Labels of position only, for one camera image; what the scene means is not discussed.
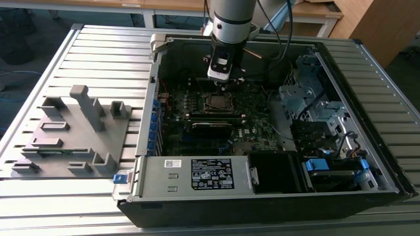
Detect CPU with silver top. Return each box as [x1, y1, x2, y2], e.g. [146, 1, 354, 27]
[210, 95, 231, 109]

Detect black RAM slot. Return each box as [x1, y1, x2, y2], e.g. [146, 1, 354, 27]
[189, 112, 243, 118]
[189, 117, 247, 123]

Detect silver metal drive cage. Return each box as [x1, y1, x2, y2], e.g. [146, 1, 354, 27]
[278, 46, 351, 138]

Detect green motherboard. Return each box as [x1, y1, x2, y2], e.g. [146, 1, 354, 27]
[158, 83, 287, 157]

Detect grey case release latch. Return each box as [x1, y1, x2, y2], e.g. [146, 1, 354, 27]
[150, 33, 169, 54]

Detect black expansion card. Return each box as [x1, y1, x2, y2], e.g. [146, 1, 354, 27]
[191, 121, 235, 141]

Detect wooden desk white legs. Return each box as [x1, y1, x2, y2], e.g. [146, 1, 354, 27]
[0, 0, 155, 29]
[153, 0, 345, 38]

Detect dark chipset heatsink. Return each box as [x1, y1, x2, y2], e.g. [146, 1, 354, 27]
[234, 142, 254, 155]

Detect black power connector bundle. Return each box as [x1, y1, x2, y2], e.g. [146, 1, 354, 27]
[290, 119, 334, 149]

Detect wooden cabinet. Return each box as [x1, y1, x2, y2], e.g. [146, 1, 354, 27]
[330, 0, 420, 67]

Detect blue disk carrier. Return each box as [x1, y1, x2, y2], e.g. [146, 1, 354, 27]
[303, 158, 331, 172]

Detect grey power supply unit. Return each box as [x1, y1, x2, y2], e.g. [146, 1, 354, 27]
[133, 155, 261, 197]

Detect black disk drive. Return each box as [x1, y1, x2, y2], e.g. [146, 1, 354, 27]
[309, 170, 359, 193]

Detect grey parts rack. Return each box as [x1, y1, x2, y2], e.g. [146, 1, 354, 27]
[10, 85, 134, 179]

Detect black PC case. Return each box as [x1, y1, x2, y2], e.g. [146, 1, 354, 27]
[111, 33, 420, 228]

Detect green RAM stick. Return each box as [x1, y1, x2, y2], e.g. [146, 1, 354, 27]
[37, 149, 77, 156]

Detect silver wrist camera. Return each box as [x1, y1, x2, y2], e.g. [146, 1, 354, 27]
[207, 49, 233, 82]

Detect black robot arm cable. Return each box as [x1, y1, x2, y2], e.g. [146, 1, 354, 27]
[245, 0, 294, 61]

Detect multicoloured wire bundle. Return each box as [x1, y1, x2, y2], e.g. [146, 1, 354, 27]
[349, 147, 369, 158]

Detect blue floor cable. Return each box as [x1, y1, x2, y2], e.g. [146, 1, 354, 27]
[0, 70, 45, 77]

